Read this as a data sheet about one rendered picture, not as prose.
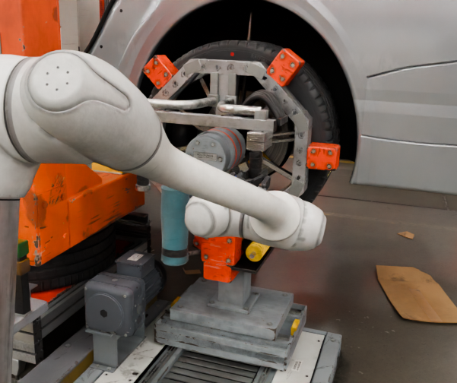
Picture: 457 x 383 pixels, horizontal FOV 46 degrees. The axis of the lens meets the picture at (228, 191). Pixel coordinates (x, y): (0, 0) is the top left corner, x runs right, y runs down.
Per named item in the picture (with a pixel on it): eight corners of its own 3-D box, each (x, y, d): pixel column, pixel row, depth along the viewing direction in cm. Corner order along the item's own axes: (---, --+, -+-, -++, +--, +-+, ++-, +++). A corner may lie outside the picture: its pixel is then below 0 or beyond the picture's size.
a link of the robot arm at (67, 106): (169, 90, 74) (80, 90, 77) (112, 17, 57) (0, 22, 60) (157, 183, 71) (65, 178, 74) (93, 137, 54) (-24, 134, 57)
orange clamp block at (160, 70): (182, 74, 177) (165, 54, 177) (172, 76, 169) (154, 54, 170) (169, 89, 179) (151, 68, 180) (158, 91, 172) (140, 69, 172)
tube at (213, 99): (220, 107, 168) (220, 72, 165) (196, 115, 150) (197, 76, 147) (167, 103, 173) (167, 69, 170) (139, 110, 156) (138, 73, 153)
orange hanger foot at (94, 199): (146, 204, 221) (145, 120, 211) (71, 249, 173) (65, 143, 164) (109, 199, 226) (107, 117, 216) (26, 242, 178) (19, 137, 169)
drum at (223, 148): (247, 168, 176) (249, 125, 173) (226, 184, 157) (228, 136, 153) (207, 163, 181) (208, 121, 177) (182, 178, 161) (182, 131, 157)
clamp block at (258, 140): (272, 146, 152) (273, 127, 150) (264, 152, 143) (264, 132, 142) (255, 144, 153) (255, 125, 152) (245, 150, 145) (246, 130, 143)
